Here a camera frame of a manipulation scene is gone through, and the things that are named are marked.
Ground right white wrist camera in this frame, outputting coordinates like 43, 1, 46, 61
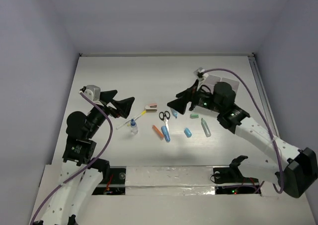
194, 68, 209, 82

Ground white divided organizer box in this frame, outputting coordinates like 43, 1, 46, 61
196, 74, 240, 93

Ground small blue cap bottle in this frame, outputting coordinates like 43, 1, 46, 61
130, 119, 138, 135

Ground black handled scissors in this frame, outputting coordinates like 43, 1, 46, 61
159, 111, 170, 131

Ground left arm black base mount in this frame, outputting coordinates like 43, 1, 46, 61
92, 167, 126, 195

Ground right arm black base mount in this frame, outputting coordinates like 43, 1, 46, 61
210, 155, 261, 195

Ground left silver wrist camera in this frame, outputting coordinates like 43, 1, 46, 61
79, 85, 101, 104

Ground pink white stapler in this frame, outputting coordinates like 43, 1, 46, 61
145, 103, 158, 112

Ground blue marker upright tip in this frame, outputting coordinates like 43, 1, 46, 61
170, 108, 177, 118

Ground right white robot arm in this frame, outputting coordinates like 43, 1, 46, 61
167, 81, 318, 198

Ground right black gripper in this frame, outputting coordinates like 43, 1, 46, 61
167, 78, 224, 114

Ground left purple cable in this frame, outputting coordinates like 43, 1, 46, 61
29, 92, 114, 225

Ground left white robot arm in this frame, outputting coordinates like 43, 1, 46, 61
30, 85, 135, 225

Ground grey green tipped marker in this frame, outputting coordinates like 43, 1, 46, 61
201, 118, 211, 137

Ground short blue eraser cap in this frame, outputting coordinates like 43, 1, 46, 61
184, 128, 192, 138

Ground large blue highlighter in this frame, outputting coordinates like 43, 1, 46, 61
161, 126, 170, 142

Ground green eraser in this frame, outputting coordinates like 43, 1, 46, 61
190, 114, 199, 119

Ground white marker yellow cap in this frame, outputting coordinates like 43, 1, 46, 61
116, 110, 146, 130

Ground aluminium side rail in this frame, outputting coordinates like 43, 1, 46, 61
248, 56, 280, 137

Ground orange highlighter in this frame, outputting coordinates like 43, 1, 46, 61
152, 125, 164, 140

